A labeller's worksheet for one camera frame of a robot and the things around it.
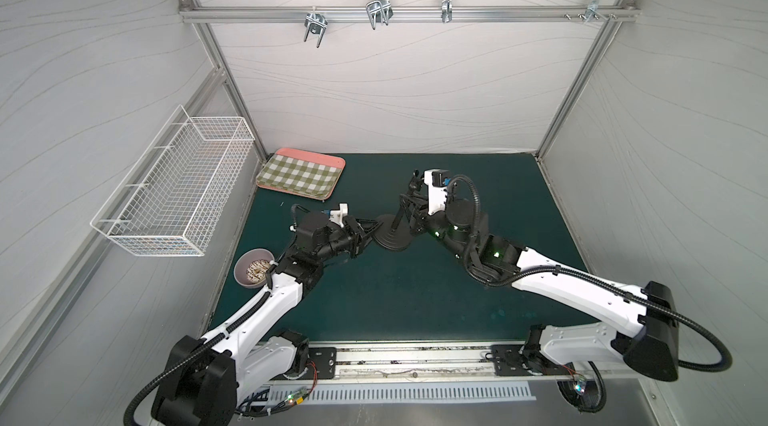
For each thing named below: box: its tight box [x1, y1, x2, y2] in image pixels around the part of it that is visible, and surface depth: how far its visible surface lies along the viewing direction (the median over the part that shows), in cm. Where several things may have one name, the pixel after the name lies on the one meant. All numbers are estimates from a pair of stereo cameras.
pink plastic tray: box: [256, 148, 346, 201], surface depth 117 cm
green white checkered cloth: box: [256, 154, 342, 199], surface depth 114 cm
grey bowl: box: [233, 248, 275, 289], surface depth 88 cm
